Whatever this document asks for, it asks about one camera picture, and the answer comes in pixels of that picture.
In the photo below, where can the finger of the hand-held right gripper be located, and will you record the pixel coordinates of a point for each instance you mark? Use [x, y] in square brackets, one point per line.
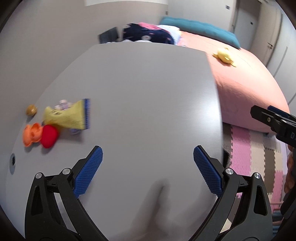
[263, 117]
[281, 113]

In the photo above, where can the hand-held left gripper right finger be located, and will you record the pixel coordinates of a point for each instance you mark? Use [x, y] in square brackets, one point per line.
[208, 172]

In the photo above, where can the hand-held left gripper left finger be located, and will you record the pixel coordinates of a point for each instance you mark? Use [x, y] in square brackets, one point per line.
[89, 172]

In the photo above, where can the yellow snack packet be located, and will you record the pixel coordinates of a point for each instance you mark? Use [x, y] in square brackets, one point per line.
[67, 115]

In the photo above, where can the person's right forearm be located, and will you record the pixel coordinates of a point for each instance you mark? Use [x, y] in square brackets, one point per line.
[291, 171]

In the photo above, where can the pink and beige foam mat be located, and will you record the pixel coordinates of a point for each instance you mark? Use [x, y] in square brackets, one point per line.
[252, 157]

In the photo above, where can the red plush toy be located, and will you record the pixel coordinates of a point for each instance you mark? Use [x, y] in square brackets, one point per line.
[49, 136]

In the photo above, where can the orange plastic toy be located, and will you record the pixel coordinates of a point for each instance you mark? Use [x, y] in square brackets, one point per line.
[32, 134]

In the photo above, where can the pale lilac wrapper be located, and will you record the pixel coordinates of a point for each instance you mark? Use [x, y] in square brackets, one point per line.
[63, 104]

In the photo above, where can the yellow plush toy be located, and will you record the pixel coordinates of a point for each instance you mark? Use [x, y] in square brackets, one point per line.
[223, 55]

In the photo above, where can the small brown round toy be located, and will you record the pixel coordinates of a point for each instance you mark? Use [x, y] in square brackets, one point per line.
[31, 109]

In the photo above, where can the grey room door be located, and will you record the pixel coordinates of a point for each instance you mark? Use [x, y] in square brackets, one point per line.
[246, 23]

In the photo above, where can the teal long cushion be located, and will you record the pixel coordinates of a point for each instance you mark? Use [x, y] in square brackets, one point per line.
[203, 29]

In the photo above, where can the white pillow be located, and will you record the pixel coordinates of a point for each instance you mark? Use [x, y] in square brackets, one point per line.
[172, 31]

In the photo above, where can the black chair back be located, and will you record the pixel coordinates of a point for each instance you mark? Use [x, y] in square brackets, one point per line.
[108, 34]

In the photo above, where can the navy printed pillow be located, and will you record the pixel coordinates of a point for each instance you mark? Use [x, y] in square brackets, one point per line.
[145, 34]

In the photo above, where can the pink pillow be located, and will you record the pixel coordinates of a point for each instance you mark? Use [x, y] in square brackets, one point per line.
[148, 25]

